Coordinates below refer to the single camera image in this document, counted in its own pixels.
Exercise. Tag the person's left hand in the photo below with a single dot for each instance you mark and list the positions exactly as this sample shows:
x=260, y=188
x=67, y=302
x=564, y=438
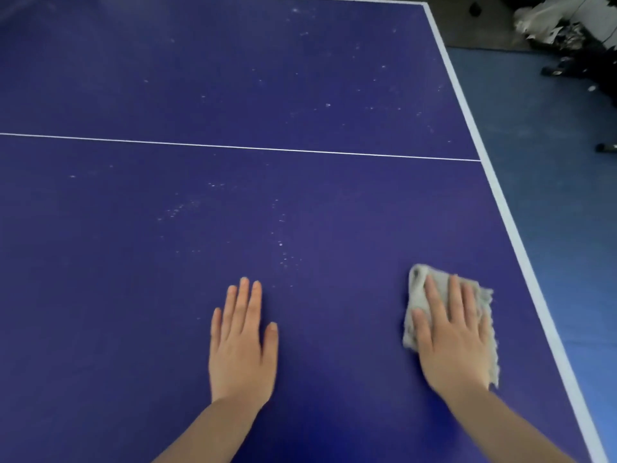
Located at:
x=241, y=356

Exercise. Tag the person's right hand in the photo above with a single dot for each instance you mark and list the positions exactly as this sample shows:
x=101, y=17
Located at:
x=453, y=347

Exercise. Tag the grey cleaning cloth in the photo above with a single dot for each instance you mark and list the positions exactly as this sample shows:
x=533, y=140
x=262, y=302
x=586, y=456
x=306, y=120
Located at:
x=417, y=289

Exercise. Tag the person's left forearm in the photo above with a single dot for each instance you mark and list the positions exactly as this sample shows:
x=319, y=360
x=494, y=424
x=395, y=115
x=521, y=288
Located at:
x=212, y=433

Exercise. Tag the person's right forearm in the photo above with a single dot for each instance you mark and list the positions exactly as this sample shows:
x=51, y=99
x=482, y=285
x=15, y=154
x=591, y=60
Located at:
x=491, y=429

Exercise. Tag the blue table tennis table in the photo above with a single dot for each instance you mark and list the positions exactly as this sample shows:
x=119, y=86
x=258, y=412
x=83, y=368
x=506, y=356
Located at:
x=193, y=212

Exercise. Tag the black equipment base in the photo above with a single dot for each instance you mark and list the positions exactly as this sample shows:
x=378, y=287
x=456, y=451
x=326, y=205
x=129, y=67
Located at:
x=578, y=62

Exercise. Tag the black rubber floor mat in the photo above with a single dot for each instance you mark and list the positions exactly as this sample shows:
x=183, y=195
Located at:
x=482, y=28

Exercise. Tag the white crumpled plastic bag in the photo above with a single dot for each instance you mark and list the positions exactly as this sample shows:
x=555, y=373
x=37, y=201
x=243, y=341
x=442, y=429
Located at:
x=535, y=19

